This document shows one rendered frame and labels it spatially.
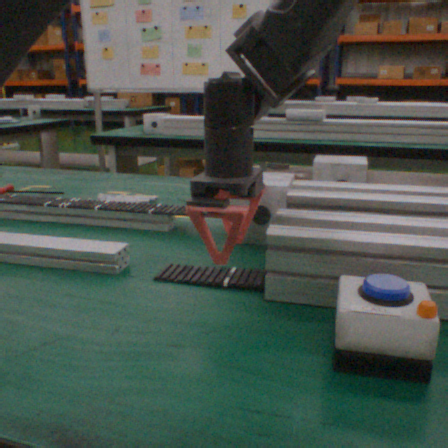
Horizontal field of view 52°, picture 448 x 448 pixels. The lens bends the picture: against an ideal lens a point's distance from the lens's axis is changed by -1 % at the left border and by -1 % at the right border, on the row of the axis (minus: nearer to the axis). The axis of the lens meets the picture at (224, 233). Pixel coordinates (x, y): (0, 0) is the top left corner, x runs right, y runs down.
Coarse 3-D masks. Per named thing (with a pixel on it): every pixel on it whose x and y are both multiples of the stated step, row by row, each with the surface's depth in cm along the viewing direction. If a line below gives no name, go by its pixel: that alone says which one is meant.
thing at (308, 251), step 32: (288, 224) 57; (320, 224) 56; (352, 224) 55; (384, 224) 54; (416, 224) 53; (288, 256) 50; (320, 256) 49; (352, 256) 50; (384, 256) 49; (416, 256) 47; (288, 288) 51; (320, 288) 50
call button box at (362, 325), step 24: (360, 288) 41; (360, 312) 38; (384, 312) 37; (408, 312) 38; (336, 336) 39; (360, 336) 38; (384, 336) 38; (408, 336) 37; (432, 336) 37; (336, 360) 39; (360, 360) 39; (384, 360) 38; (408, 360) 38
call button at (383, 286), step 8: (368, 280) 40; (376, 280) 40; (384, 280) 40; (392, 280) 40; (400, 280) 40; (368, 288) 40; (376, 288) 39; (384, 288) 39; (392, 288) 39; (400, 288) 39; (408, 288) 39; (376, 296) 39; (384, 296) 39; (392, 296) 38; (400, 296) 39; (408, 296) 39
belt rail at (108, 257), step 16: (0, 240) 64; (16, 240) 64; (32, 240) 64; (48, 240) 64; (64, 240) 64; (80, 240) 64; (96, 240) 64; (0, 256) 64; (16, 256) 63; (32, 256) 63; (48, 256) 63; (64, 256) 61; (80, 256) 61; (96, 256) 60; (112, 256) 59; (128, 256) 63; (112, 272) 60
